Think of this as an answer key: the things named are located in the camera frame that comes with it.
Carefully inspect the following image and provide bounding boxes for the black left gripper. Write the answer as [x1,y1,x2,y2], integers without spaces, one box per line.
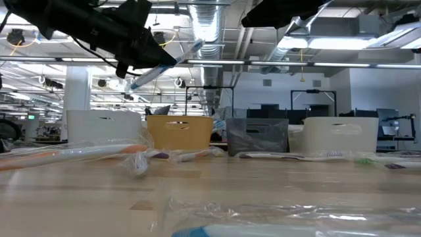
[90,19,178,79]

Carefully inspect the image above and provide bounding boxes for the blue toothbrush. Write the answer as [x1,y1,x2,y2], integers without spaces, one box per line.
[130,38,205,92]
[154,200,421,237]
[212,118,228,132]

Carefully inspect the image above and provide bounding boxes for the grey background monitor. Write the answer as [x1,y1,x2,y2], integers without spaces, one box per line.
[151,104,172,117]

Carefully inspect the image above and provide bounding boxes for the overhead light bar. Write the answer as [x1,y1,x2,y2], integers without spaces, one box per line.
[0,55,421,69]

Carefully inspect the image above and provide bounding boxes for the orange plastic bin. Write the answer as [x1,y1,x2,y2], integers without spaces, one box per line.
[146,115,214,151]

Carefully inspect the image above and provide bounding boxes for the white plastic bin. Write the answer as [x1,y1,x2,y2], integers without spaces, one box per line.
[66,109,143,143]
[289,117,380,154]

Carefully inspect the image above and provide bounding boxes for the dark translucent plastic bin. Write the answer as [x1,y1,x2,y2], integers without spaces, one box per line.
[226,117,289,157]

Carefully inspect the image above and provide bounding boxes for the green toothbrush in wrapper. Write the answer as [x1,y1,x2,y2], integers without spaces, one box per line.
[353,157,392,167]

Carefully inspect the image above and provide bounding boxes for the black ceiling box yellow cable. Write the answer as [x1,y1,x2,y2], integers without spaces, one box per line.
[153,31,177,47]
[5,28,26,46]

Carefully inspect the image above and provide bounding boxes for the silver ventilation duct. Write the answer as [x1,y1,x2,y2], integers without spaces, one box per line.
[189,3,228,111]
[259,16,330,75]

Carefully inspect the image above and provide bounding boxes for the yellow hanging cord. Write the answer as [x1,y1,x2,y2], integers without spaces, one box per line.
[298,49,306,83]

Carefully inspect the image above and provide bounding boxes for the black background rig frame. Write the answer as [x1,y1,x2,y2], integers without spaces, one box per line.
[290,89,337,118]

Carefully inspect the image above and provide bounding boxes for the black round ring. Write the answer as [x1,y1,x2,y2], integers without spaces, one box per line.
[0,118,24,142]

